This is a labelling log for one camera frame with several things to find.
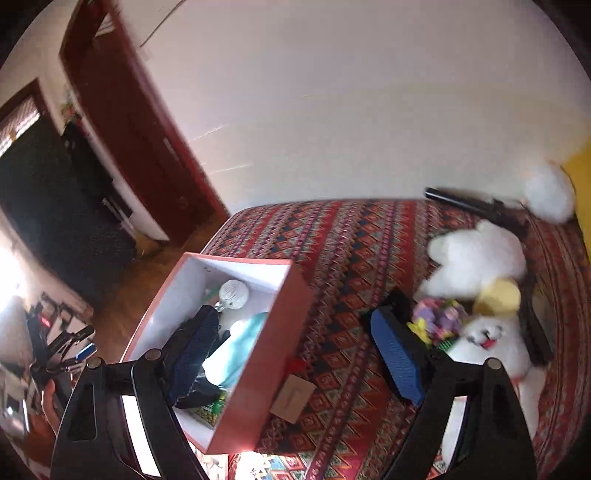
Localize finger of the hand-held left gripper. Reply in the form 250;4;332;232
58;342;99;371
45;324;96;354

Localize yellow pillow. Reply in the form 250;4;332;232
564;137;591;234

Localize brown paper tag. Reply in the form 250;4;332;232
269;373;315;424

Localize pipe cleaner flower bouquet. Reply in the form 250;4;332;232
407;297;471;348

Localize small white fluffy plush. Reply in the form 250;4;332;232
523;161;576;223

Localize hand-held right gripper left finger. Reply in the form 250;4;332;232
48;305;221;480

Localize patterned red blanket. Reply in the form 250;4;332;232
201;198;591;480

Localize shiny green packet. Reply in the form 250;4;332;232
191;391;228;431

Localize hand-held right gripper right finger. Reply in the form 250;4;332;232
370;289;537;480

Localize red wooden door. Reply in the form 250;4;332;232
59;0;232;247

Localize orange cardboard box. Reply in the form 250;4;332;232
120;251;315;455

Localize hanging black clothes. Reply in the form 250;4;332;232
61;119;114;197

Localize dark curtain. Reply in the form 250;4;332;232
0;113;137;308

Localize white plush with yellow patch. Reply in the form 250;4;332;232
414;220;528;315

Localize white plush with pink bib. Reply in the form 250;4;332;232
441;313;548;468

